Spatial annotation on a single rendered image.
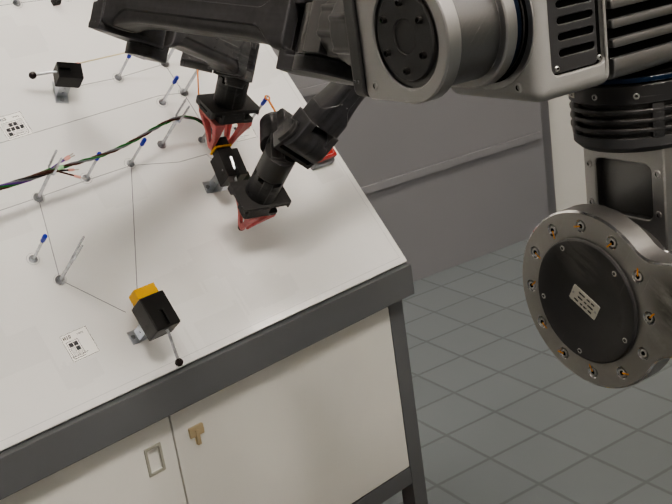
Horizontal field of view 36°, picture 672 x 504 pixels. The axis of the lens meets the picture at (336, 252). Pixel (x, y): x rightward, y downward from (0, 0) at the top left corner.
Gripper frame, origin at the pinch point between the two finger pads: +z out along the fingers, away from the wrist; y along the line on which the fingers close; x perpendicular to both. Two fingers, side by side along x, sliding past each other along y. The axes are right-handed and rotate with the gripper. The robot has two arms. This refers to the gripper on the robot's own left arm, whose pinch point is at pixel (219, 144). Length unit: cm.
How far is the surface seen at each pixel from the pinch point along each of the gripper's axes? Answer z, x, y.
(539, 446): 102, 26, -117
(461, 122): 96, -127, -212
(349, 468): 55, 41, -20
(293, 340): 23.9, 30.6, -4.1
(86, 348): 19.5, 24.9, 34.7
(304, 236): 14.0, 14.0, -14.5
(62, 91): -2.6, -18.1, 23.5
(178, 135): 3.4, -9.1, 3.2
